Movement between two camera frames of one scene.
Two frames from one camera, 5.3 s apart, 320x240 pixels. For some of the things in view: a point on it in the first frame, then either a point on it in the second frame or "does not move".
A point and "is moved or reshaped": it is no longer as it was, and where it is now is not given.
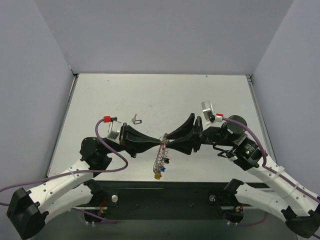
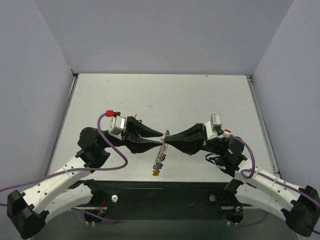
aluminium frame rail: x=262 y=124 does not move
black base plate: x=164 y=200 does not move
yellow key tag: x=157 y=176 is moved or reshaped
